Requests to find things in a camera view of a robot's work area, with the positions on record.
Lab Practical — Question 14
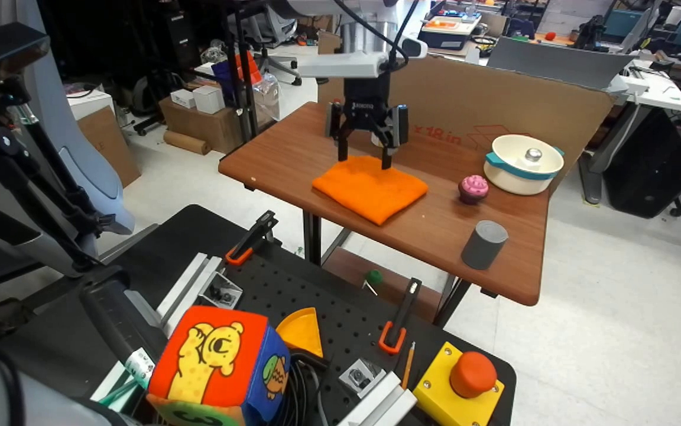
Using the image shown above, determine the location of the wooden pencil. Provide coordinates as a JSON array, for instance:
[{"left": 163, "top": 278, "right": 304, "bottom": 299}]
[{"left": 399, "top": 339, "right": 419, "bottom": 391}]

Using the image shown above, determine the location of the black clamp orange handle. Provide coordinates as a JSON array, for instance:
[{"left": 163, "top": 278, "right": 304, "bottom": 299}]
[
  {"left": 222, "top": 209, "right": 281, "bottom": 268},
  {"left": 377, "top": 277, "right": 423, "bottom": 358}
]

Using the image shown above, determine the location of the white round pot teal band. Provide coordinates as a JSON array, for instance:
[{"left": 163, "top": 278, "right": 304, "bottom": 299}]
[{"left": 482, "top": 132, "right": 568, "bottom": 197}]

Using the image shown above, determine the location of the gray cylinder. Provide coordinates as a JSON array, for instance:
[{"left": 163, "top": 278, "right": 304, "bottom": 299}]
[{"left": 458, "top": 217, "right": 510, "bottom": 273}]

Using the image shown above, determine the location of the long cardboard box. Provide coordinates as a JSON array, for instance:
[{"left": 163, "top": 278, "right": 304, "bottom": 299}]
[{"left": 158, "top": 93, "right": 246, "bottom": 154}]

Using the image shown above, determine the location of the black table leg frame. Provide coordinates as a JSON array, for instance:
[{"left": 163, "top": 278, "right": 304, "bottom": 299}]
[{"left": 300, "top": 210, "right": 472, "bottom": 328}]

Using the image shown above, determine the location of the brown cardboard panel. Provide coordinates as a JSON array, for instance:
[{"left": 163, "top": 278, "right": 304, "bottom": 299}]
[{"left": 315, "top": 52, "right": 614, "bottom": 186}]

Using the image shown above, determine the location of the printed marker card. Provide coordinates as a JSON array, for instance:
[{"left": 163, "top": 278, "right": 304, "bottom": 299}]
[
  {"left": 199, "top": 270, "right": 246, "bottom": 310},
  {"left": 339, "top": 358, "right": 388, "bottom": 399}
]

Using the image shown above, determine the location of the yellow emergency stop button box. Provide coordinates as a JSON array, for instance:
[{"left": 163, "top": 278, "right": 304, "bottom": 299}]
[{"left": 412, "top": 341, "right": 505, "bottom": 426}]

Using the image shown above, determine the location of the orange towel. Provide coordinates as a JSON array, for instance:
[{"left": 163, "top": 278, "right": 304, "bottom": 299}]
[{"left": 309, "top": 154, "right": 430, "bottom": 226}]

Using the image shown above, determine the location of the silver aluminium rail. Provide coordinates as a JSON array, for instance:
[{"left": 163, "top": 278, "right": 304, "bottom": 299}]
[
  {"left": 339, "top": 372, "right": 421, "bottom": 426},
  {"left": 157, "top": 250, "right": 224, "bottom": 339}
]

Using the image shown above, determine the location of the colourful plush cube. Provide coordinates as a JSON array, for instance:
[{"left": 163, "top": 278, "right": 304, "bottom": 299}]
[{"left": 144, "top": 302, "right": 293, "bottom": 426}]

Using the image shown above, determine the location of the gray blue fabric cover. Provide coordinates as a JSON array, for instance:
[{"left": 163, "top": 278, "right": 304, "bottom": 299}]
[{"left": 0, "top": 0, "right": 136, "bottom": 233}]

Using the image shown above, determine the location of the white desk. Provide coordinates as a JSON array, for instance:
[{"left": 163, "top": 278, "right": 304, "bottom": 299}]
[{"left": 602, "top": 56, "right": 681, "bottom": 114}]

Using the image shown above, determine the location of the pink cupcake toy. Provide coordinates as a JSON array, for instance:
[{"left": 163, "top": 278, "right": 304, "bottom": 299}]
[{"left": 456, "top": 172, "right": 492, "bottom": 205}]

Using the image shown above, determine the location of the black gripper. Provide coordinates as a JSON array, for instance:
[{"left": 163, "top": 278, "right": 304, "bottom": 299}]
[{"left": 335, "top": 73, "right": 397, "bottom": 170}]

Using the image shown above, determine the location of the brown wooden base board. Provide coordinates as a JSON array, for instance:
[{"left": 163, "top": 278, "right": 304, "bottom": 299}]
[{"left": 323, "top": 244, "right": 447, "bottom": 319}]

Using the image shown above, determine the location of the tall cardboard box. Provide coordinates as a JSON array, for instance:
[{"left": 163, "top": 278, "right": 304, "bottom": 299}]
[{"left": 66, "top": 90, "right": 141, "bottom": 188}]

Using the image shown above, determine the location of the black perforated board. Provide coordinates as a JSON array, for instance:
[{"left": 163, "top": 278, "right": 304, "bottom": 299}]
[{"left": 0, "top": 204, "right": 518, "bottom": 426}]

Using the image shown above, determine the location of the black cable bundle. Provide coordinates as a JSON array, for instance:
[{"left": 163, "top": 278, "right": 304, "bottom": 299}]
[{"left": 281, "top": 353, "right": 332, "bottom": 426}]

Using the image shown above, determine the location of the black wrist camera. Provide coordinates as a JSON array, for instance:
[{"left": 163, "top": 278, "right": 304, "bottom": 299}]
[{"left": 328, "top": 99, "right": 412, "bottom": 147}]

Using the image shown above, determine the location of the black camera tripod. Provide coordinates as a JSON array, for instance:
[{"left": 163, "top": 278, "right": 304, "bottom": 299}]
[{"left": 0, "top": 22, "right": 134, "bottom": 333}]

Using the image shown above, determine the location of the orange wedge piece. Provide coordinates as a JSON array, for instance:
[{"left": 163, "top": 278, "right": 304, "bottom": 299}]
[{"left": 275, "top": 306, "right": 326, "bottom": 359}]

